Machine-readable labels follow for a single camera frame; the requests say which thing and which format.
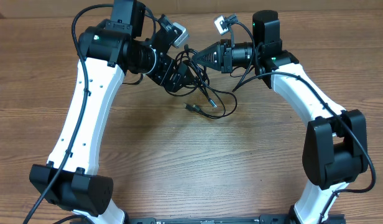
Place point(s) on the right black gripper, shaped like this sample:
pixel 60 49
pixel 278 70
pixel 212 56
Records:
pixel 217 63

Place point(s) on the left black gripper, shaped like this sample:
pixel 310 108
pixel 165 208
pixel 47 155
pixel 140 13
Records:
pixel 161 77

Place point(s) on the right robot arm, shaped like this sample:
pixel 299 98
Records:
pixel 335 148

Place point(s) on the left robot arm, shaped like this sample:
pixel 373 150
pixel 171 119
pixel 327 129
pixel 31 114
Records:
pixel 107 51

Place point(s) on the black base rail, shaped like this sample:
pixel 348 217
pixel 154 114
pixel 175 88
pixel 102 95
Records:
pixel 207 220

